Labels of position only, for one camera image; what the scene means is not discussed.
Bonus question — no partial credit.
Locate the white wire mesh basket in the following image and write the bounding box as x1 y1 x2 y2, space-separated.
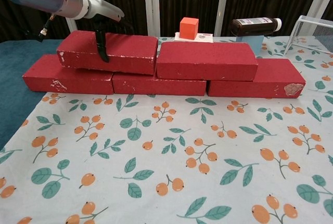
284 15 333 55

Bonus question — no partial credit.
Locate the light blue block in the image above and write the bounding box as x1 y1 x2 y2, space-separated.
246 35 264 56

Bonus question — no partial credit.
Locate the red brick with worn edges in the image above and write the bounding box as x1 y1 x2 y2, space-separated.
56 30 159 76

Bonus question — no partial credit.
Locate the red brick with white scrapes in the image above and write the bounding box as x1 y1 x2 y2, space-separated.
22 54 114 95

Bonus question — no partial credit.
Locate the red foam brick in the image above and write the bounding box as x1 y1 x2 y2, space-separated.
156 41 258 82
111 71 208 96

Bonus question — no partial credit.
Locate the black cable with connector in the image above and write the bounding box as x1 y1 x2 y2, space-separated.
24 13 57 43

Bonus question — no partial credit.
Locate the brown bottle with white cap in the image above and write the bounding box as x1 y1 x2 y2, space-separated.
231 17 283 38

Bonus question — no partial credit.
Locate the teal cloth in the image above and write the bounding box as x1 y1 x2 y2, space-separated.
0 39 66 152

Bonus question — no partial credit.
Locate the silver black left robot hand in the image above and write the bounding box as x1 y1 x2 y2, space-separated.
84 0 136 63

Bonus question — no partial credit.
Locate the floral fruit print tablecloth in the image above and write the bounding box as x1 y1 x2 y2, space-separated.
0 35 333 224

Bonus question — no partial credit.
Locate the white carton box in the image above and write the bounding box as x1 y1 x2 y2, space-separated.
174 32 214 44

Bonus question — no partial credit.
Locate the orange cube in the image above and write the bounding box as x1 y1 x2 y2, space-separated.
180 17 200 40

